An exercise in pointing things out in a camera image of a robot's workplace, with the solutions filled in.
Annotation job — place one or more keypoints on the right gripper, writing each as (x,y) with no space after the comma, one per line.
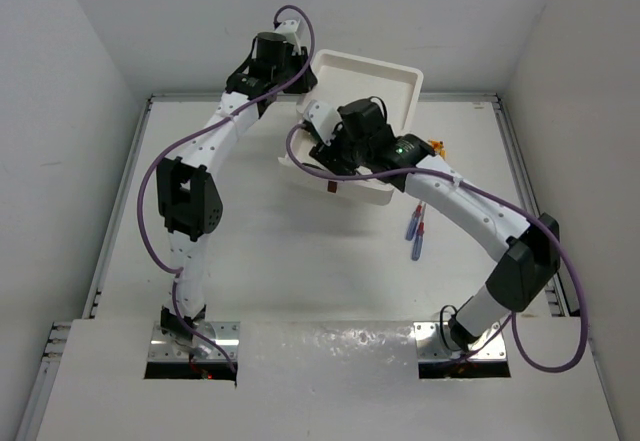
(330,154)

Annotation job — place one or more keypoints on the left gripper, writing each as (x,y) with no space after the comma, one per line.
(304,83)

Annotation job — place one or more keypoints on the white drawer cabinet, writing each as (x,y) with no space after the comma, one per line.
(343,78)

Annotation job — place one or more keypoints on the white drawer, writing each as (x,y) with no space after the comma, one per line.
(300,143)

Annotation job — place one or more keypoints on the yellow orange clamp tool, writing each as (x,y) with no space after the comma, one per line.
(438,147)

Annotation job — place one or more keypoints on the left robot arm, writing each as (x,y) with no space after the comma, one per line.
(188,198)

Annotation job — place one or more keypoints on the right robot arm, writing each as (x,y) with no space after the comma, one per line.
(525,257)

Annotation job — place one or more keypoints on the blue screwdriver upper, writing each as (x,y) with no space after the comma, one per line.
(415,219)

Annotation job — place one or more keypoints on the blue screwdriver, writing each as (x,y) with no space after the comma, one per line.
(415,219)
(417,241)

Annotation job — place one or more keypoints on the blue screwdriver lower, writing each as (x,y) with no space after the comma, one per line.
(417,241)

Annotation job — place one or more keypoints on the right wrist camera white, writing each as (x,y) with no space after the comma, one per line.
(322,119)

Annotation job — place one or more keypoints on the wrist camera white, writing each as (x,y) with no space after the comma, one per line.
(322,119)
(292,30)

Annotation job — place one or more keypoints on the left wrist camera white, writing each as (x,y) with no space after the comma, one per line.
(292,30)

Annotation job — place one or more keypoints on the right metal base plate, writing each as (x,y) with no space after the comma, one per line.
(431,349)

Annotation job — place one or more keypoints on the metal base plate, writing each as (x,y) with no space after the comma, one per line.
(431,349)
(166,346)

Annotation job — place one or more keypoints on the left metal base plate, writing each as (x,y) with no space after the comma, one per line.
(166,346)

